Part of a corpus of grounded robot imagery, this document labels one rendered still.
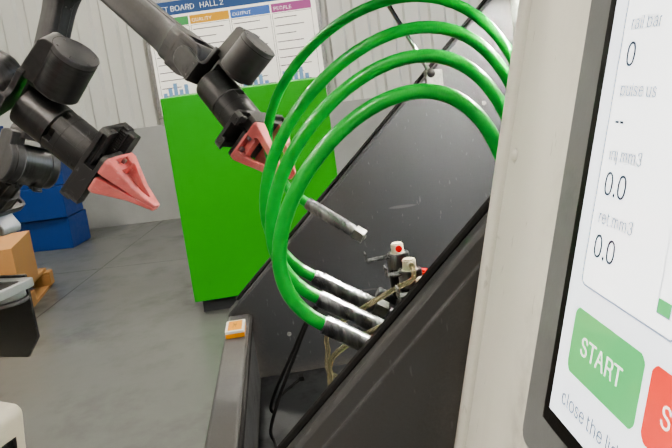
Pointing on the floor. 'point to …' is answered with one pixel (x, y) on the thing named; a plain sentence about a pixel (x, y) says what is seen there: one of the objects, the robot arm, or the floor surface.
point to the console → (525, 191)
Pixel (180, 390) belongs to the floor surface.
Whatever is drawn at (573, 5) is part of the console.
